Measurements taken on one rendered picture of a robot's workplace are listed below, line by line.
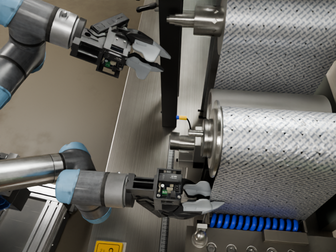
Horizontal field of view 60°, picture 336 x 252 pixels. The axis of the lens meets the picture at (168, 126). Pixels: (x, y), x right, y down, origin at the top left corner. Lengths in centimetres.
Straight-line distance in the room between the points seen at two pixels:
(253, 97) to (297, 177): 20
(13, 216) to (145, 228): 105
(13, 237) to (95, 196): 113
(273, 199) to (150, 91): 64
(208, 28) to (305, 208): 44
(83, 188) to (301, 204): 46
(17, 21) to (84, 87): 182
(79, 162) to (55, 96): 170
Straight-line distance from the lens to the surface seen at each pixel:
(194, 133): 53
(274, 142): 52
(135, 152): 95
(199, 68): 120
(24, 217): 175
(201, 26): 65
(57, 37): 66
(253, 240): 73
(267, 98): 68
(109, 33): 66
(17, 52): 72
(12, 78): 69
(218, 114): 51
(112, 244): 83
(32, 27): 67
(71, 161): 79
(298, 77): 72
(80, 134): 217
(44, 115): 236
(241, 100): 66
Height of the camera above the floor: 172
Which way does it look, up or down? 54 degrees down
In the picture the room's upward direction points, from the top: straight up
